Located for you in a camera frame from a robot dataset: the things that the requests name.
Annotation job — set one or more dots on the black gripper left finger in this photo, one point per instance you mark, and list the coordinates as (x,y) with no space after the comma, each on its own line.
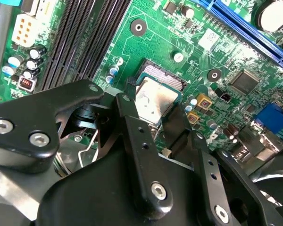
(26,113)

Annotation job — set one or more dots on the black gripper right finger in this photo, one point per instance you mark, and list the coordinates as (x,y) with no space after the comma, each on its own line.
(212,188)

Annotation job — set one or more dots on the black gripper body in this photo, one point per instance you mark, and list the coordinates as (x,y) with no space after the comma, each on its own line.
(96,195)

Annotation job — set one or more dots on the silver topped CPU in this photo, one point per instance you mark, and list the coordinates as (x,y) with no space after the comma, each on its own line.
(155,101)

